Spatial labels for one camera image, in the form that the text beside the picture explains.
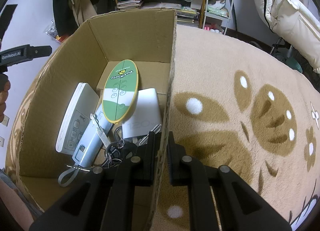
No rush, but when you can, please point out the bunch of keys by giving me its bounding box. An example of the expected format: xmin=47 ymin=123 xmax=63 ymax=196
xmin=90 ymin=114 xmax=162 ymax=169

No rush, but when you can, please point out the light blue power bank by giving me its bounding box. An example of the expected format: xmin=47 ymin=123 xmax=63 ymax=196
xmin=57 ymin=103 xmax=113 ymax=188

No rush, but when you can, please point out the brown cardboard box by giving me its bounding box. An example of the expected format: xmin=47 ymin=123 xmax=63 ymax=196
xmin=8 ymin=9 xmax=176 ymax=230

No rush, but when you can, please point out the white remote control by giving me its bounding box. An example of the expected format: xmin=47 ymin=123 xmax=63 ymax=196
xmin=55 ymin=82 xmax=99 ymax=155

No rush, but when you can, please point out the white 120W charger brick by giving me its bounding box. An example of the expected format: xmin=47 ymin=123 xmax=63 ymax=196
xmin=122 ymin=88 xmax=162 ymax=139

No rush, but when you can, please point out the green oval Pochacco case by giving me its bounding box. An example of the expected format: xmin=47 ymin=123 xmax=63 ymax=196
xmin=102 ymin=59 xmax=139 ymax=124

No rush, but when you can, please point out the person's left hand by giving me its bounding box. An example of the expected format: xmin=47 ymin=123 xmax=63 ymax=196
xmin=0 ymin=73 xmax=11 ymax=122

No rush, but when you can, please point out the beige floral plush blanket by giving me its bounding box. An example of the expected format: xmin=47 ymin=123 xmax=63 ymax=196
xmin=4 ymin=24 xmax=320 ymax=231

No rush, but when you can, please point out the green plastic basin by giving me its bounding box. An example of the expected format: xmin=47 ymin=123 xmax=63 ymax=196
xmin=273 ymin=53 xmax=303 ymax=73

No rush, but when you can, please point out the stack of books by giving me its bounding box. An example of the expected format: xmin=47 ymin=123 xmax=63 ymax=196
xmin=116 ymin=0 xmax=202 ymax=27

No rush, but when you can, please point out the cream puffer coat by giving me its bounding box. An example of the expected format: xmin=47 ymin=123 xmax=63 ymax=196
xmin=254 ymin=0 xmax=319 ymax=74

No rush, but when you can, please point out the white metal trolley cart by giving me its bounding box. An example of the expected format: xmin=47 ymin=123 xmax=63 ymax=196
xmin=202 ymin=0 xmax=234 ymax=35

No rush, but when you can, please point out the white wall socket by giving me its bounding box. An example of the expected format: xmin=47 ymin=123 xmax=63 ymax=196
xmin=2 ymin=115 xmax=9 ymax=126

